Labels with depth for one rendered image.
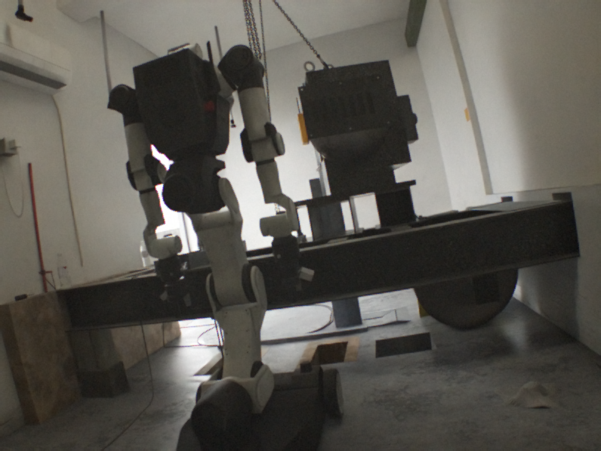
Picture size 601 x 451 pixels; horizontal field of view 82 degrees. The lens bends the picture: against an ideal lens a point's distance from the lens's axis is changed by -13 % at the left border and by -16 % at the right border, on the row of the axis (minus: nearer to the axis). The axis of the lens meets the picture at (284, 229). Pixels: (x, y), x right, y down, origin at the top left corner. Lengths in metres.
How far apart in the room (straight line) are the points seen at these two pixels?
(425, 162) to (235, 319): 3.55
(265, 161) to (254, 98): 0.20
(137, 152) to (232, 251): 0.48
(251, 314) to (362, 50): 3.93
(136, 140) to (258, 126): 0.44
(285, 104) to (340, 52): 0.90
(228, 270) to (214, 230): 0.14
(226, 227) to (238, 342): 0.40
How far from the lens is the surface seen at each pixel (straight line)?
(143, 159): 1.44
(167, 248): 1.45
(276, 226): 1.31
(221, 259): 1.40
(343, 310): 2.88
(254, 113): 1.29
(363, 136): 2.15
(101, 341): 2.44
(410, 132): 2.36
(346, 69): 2.38
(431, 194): 4.62
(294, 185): 4.67
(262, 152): 1.28
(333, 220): 2.80
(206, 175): 1.23
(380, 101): 2.21
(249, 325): 1.42
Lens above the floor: 0.80
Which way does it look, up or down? 1 degrees down
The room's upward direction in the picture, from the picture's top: 11 degrees counter-clockwise
